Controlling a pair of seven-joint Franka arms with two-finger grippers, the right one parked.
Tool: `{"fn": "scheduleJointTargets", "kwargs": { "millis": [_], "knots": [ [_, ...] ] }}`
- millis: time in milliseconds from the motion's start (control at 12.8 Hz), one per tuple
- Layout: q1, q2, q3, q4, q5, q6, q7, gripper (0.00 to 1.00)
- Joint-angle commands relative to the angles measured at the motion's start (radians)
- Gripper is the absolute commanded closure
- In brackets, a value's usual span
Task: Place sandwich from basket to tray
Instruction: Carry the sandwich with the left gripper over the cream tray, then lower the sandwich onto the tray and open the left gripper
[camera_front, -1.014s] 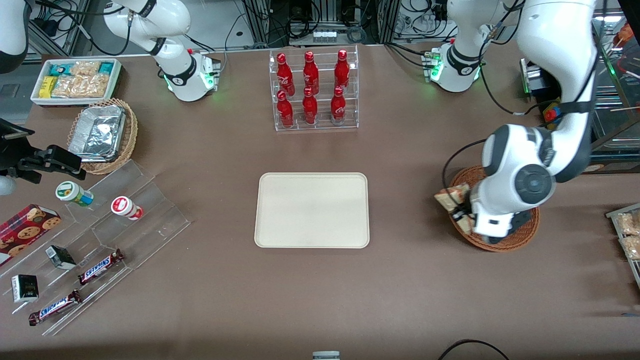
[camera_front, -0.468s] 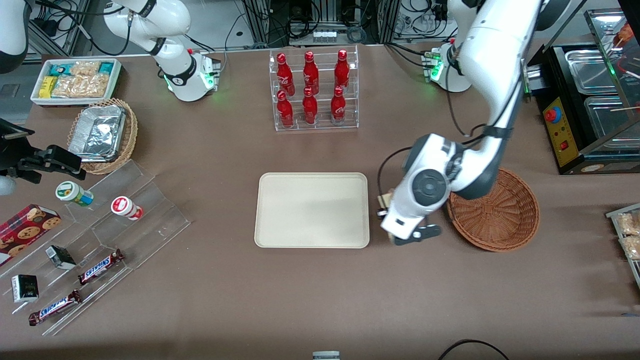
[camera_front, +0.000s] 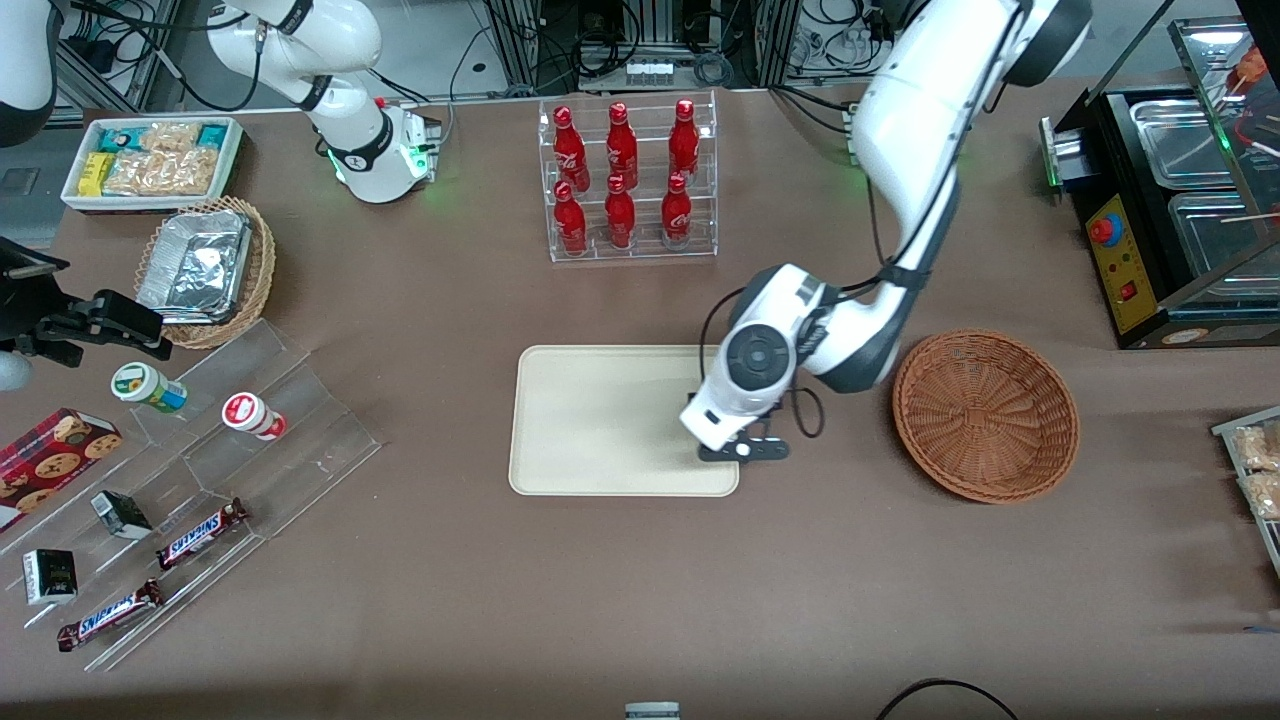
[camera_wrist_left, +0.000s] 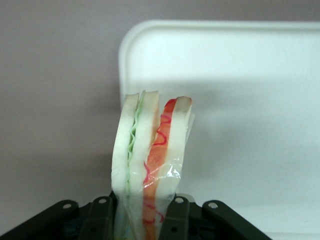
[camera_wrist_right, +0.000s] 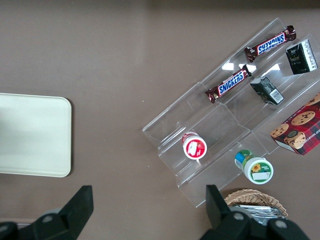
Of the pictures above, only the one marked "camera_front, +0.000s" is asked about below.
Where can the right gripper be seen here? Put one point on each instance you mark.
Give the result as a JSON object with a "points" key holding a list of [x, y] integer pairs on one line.
{"points": [[28, 306]]}

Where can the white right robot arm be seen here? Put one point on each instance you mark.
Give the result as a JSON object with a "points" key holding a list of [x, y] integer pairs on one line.
{"points": [[350, 40]]}

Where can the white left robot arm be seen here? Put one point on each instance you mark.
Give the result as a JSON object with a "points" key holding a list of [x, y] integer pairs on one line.
{"points": [[920, 120]]}

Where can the cream rectangular plastic tray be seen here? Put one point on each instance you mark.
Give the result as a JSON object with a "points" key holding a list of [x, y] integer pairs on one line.
{"points": [[600, 420]]}

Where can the light oval wicker basket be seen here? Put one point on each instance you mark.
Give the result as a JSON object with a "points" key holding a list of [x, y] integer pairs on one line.
{"points": [[262, 265]]}

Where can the brown round wicker basket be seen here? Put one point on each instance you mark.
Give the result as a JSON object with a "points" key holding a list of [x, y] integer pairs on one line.
{"points": [[985, 415]]}

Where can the grey tray with snacks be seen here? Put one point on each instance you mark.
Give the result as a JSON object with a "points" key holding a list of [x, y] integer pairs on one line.
{"points": [[1225, 430]]}

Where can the green label yogurt cup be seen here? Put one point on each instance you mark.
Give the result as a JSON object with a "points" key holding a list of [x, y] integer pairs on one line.
{"points": [[145, 385]]}

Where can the aluminium foil container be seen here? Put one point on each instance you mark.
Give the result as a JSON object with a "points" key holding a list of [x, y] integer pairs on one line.
{"points": [[195, 265]]}

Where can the white rectangular snack bin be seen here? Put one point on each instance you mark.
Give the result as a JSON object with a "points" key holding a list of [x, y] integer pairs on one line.
{"points": [[72, 195]]}

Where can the red plaid cookie box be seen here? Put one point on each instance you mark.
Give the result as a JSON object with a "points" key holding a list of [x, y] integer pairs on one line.
{"points": [[55, 460]]}

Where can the yellow snack packet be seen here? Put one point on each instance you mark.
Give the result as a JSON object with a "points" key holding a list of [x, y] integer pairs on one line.
{"points": [[95, 174]]}

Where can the large clear cracker pack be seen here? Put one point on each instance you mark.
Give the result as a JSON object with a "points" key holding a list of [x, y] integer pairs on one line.
{"points": [[165, 173]]}

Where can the red label yogurt cup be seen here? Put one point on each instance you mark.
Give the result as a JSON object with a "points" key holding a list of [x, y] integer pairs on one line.
{"points": [[250, 414]]}

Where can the small black box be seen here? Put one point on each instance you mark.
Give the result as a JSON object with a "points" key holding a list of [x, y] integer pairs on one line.
{"points": [[122, 514], [50, 578]]}

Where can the teal snack packet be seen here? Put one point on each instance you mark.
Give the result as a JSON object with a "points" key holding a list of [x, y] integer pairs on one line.
{"points": [[115, 138], [213, 135]]}

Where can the small clear cracker pack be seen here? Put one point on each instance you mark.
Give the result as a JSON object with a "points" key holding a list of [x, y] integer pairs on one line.
{"points": [[170, 136]]}

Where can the clear acrylic tiered shelf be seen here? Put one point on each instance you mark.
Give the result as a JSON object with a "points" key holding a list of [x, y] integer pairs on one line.
{"points": [[300, 440]]}

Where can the clear acrylic bottle rack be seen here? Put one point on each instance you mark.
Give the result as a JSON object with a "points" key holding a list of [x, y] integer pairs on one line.
{"points": [[640, 255]]}

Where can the snickers chocolate bar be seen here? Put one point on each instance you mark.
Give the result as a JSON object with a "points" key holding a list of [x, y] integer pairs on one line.
{"points": [[200, 534], [110, 616]]}

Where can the red cola bottle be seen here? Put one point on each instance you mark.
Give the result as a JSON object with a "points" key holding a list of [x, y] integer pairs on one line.
{"points": [[570, 225], [621, 148], [570, 150], [676, 215], [684, 142], [620, 218]]}

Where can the grey device edge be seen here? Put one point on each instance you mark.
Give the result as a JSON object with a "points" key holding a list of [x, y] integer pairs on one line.
{"points": [[652, 712]]}

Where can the white power strip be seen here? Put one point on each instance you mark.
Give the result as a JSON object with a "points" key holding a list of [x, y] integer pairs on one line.
{"points": [[650, 71]]}

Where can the black food warmer machine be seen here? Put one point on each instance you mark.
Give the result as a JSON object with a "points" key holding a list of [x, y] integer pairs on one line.
{"points": [[1125, 290]]}

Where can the clear bagged pastry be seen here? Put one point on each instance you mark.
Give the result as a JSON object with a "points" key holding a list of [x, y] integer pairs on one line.
{"points": [[1258, 447], [1265, 495]]}

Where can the steel warmer pan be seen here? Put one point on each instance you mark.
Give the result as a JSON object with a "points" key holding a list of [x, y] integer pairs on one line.
{"points": [[1215, 235], [1180, 140]]}

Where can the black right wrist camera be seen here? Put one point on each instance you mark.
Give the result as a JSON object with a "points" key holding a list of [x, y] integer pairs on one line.
{"points": [[30, 270]]}

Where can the aluminium frame rack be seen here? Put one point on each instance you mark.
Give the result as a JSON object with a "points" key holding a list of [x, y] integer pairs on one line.
{"points": [[760, 40]]}

